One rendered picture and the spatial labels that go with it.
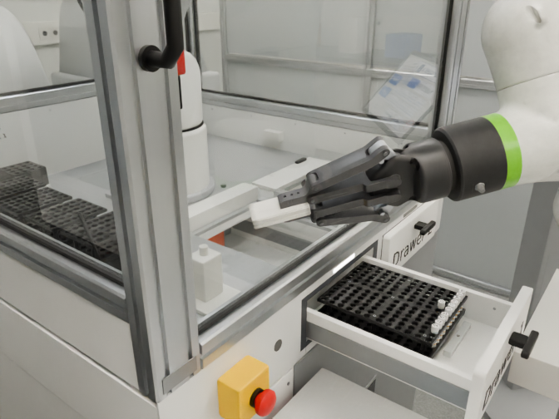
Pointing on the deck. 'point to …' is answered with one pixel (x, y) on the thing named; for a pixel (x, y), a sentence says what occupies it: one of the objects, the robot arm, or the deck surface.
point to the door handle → (149, 56)
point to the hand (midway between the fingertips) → (279, 209)
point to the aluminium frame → (160, 223)
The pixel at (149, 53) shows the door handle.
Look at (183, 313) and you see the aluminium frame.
